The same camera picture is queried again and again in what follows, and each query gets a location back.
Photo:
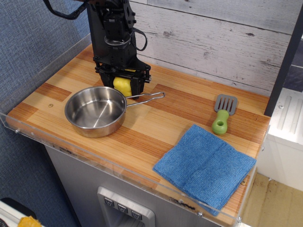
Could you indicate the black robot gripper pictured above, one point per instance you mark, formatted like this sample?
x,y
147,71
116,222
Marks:
x,y
123,55

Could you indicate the yellow toy capsicum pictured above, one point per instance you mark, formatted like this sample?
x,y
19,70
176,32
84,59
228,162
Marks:
x,y
122,83

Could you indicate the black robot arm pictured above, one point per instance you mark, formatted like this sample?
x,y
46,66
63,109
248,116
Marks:
x,y
112,31

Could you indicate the blue towel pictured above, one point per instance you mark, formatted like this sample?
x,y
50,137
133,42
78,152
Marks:
x,y
205,168

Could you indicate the stainless steel saucepan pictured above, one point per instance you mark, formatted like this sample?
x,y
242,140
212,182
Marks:
x,y
96,112

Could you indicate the clear acrylic table guard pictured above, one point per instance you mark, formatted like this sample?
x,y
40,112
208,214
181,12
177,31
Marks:
x,y
36,108

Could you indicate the grey toy fridge cabinet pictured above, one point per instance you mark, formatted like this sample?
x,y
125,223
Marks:
x,y
81,181

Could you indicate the grey green toy spatula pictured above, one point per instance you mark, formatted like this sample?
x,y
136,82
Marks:
x,y
225,106

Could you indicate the silver dispenser panel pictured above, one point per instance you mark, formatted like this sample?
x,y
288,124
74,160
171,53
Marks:
x,y
119,211

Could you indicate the black yellow object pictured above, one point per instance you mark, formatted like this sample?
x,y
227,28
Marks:
x,y
12,211

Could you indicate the white ribbed box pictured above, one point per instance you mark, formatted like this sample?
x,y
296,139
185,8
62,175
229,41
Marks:
x,y
281,157

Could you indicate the black right frame post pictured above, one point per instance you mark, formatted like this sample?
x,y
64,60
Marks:
x,y
286,64

